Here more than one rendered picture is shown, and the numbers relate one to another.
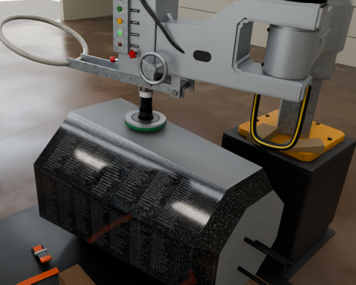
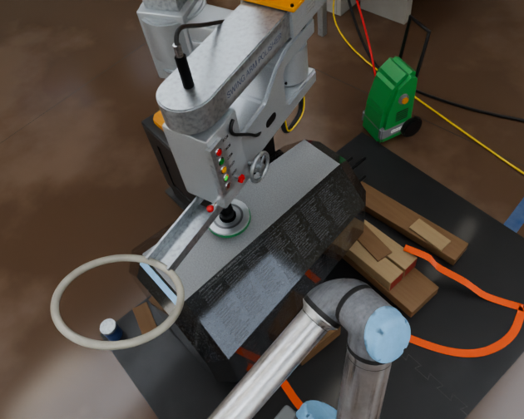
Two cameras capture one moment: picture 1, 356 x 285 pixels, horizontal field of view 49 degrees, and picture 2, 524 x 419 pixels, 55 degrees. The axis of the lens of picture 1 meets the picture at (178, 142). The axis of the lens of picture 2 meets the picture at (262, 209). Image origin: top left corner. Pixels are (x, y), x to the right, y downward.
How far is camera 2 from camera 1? 2.32 m
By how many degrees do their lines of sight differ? 60
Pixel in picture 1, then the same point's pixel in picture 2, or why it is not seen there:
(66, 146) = (229, 311)
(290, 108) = not seen: hidden behind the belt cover
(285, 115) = not seen: hidden behind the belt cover
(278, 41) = (300, 59)
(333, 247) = not seen: hidden behind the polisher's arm
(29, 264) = (269, 404)
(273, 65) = (300, 76)
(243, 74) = (289, 101)
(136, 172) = (294, 234)
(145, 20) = (235, 145)
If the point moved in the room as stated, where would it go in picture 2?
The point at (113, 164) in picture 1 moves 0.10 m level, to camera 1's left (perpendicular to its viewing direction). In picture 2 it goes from (276, 255) to (274, 273)
